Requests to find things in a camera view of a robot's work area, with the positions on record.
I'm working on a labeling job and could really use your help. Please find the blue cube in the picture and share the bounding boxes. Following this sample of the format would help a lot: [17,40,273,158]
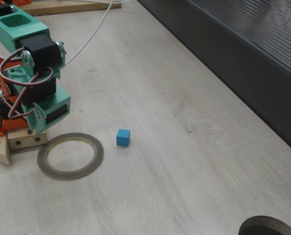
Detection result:
[116,129,131,147]

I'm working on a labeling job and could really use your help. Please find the wooden base block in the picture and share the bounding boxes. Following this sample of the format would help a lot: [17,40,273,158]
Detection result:
[7,129,49,150]

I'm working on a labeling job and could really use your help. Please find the thin brown wooden board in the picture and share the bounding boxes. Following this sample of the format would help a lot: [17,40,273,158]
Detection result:
[20,0,121,17]

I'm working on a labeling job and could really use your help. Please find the grey ribbed desk divider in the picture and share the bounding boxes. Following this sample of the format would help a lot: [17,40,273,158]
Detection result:
[138,0,291,159]

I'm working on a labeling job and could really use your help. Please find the grey ring of tape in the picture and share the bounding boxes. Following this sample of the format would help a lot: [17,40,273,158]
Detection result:
[37,132,104,181]

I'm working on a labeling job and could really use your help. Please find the red white black servo wire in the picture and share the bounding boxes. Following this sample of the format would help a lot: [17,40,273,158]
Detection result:
[0,47,54,120]

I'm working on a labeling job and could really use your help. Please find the white usb cable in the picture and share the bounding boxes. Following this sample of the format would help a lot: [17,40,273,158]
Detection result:
[64,0,134,66]

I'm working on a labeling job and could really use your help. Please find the round desk cable hole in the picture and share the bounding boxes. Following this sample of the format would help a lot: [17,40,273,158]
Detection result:
[238,215,291,235]

